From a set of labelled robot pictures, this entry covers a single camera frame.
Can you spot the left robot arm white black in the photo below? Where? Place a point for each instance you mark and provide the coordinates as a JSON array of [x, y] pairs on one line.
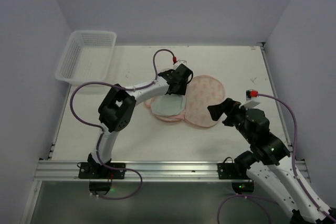
[[116, 110]]

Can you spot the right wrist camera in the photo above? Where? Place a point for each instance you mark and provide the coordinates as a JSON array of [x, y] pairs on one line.
[[252, 99]]

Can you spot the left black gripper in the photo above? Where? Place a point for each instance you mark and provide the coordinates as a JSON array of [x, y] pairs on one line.
[[177, 87]]

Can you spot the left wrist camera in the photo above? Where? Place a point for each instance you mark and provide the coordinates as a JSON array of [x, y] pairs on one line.
[[179, 62]]

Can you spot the light green bra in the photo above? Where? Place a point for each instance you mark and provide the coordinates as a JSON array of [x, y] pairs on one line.
[[168, 105]]

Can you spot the aluminium mounting rail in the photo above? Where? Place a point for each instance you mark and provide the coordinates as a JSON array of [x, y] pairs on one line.
[[132, 171]]

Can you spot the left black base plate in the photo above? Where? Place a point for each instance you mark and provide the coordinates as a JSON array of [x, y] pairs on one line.
[[86, 171]]

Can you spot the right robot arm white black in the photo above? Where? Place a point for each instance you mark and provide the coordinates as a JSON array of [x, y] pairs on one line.
[[269, 163]]

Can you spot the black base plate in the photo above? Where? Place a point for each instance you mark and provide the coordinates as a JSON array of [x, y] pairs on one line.
[[227, 169], [86, 171]]

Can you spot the white plastic mesh basket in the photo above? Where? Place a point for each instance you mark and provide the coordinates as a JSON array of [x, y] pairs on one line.
[[86, 57]]

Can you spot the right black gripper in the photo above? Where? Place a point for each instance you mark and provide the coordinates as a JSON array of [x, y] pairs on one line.
[[227, 109]]

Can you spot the floral mesh laundry bag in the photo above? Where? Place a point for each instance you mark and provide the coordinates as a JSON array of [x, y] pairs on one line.
[[201, 92]]

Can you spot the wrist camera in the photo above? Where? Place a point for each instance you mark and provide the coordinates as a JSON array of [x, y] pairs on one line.
[[252, 99], [179, 62]]

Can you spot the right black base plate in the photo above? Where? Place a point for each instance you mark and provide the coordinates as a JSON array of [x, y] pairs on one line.
[[227, 169]]

